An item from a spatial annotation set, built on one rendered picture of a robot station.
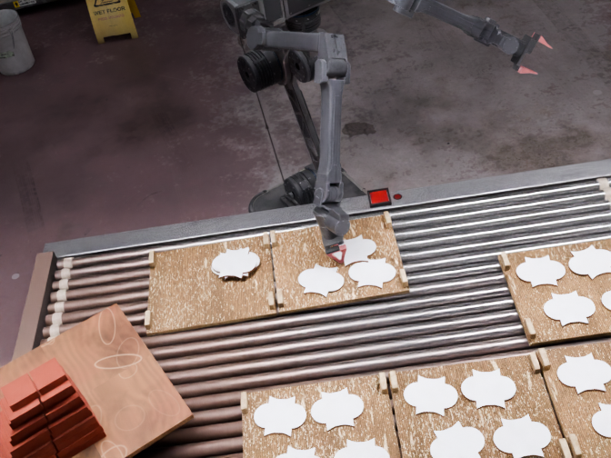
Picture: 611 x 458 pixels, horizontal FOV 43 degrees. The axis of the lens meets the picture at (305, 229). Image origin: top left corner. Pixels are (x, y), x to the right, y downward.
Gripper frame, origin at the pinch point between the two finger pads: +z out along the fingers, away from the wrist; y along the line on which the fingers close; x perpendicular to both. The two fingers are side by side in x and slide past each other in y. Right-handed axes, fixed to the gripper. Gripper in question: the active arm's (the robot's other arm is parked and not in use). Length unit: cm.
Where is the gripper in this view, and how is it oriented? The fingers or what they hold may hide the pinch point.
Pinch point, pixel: (339, 253)
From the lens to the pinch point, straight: 250.5
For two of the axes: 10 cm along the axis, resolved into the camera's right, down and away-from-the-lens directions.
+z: 3.1, 7.0, 6.4
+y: -1.2, -6.4, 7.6
